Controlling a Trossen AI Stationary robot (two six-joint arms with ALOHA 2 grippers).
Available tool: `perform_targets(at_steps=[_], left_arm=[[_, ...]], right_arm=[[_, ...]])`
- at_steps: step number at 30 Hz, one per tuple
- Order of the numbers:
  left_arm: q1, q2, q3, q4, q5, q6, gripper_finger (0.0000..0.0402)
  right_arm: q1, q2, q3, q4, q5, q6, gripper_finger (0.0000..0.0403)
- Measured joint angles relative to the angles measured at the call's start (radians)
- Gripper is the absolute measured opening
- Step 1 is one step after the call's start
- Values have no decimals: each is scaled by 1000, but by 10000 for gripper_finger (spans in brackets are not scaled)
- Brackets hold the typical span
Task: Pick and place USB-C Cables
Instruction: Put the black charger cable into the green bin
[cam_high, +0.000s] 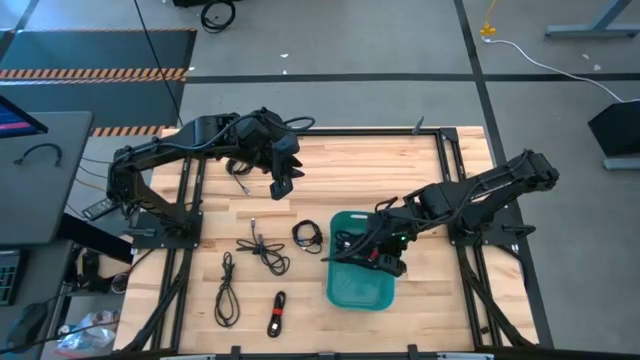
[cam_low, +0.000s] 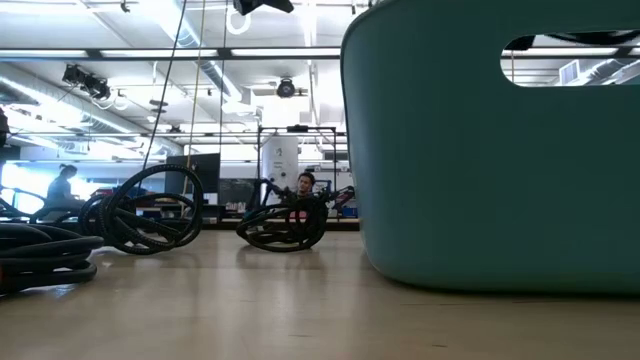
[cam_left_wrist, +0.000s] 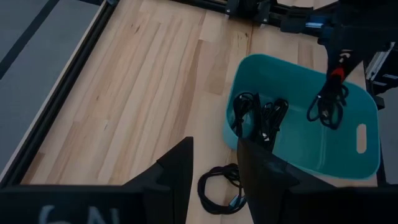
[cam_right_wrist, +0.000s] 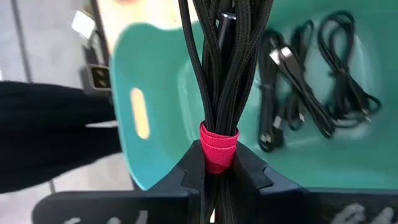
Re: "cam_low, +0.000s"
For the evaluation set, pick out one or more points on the black monitor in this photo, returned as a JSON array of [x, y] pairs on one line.
[[205, 172]]

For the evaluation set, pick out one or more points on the white cylindrical column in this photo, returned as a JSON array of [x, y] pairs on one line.
[[281, 160]]

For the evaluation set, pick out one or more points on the round black ceiling camera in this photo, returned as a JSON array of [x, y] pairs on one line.
[[286, 88]]

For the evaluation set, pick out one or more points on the teal plastic bin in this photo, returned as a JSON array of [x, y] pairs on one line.
[[450, 175]]

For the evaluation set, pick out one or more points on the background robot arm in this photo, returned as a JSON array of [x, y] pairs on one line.
[[342, 196], [267, 190]]

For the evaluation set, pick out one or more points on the person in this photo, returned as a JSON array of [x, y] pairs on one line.
[[61, 190], [305, 184]]

